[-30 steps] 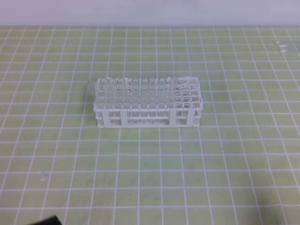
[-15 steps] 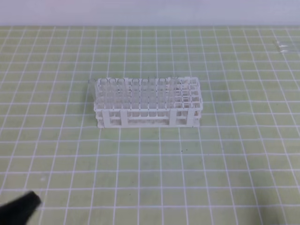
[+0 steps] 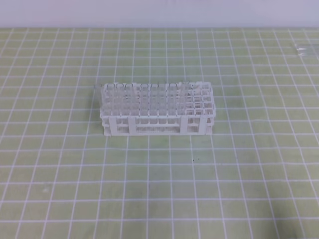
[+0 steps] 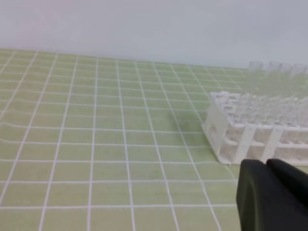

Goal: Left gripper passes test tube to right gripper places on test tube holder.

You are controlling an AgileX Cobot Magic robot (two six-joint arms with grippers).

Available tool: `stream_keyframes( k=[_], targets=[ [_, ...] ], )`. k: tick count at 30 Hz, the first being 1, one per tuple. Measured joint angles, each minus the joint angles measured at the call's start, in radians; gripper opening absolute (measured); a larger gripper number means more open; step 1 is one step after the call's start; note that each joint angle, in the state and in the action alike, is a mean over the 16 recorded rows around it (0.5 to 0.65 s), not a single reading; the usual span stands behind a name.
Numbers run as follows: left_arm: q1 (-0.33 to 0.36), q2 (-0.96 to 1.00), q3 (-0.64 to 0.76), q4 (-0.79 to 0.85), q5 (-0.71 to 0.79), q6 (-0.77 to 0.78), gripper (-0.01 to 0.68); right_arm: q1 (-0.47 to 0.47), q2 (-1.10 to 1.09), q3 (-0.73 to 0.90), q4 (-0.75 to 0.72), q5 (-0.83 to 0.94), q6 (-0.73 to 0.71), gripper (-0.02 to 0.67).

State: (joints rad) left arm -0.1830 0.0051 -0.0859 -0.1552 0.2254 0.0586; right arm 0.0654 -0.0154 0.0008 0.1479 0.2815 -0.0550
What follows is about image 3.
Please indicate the clear glass test tube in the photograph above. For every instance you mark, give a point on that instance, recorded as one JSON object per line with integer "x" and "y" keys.
{"x": 184, "y": 104}

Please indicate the green grid tablecloth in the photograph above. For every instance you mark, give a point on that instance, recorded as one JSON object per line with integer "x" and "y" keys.
{"x": 255, "y": 177}

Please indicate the white plastic test tube rack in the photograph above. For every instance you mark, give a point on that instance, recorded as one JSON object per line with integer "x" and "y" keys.
{"x": 200, "y": 121}

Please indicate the clear test tubes on cloth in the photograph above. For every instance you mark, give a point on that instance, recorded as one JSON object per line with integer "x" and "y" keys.
{"x": 306, "y": 49}

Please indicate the clear tube in rack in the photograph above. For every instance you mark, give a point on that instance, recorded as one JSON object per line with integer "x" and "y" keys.
{"x": 162, "y": 103}
{"x": 154, "y": 91}
{"x": 144, "y": 91}
{"x": 171, "y": 94}
{"x": 128, "y": 98}

